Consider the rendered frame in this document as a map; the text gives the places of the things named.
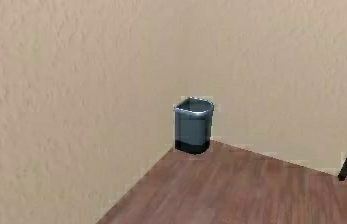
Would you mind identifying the blue-grey trash can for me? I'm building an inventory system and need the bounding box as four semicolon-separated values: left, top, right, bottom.
173;96;215;155

